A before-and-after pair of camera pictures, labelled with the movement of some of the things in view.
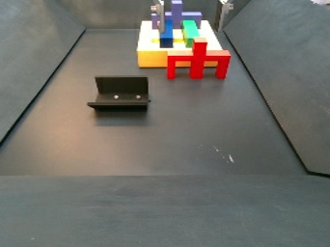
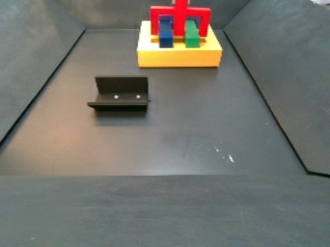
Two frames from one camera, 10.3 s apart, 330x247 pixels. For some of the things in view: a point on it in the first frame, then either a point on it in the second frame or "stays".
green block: [190, 30] stays
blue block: [166, 38] stays
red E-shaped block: [198, 56] -> [181, 11]
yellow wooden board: [153, 55] stays
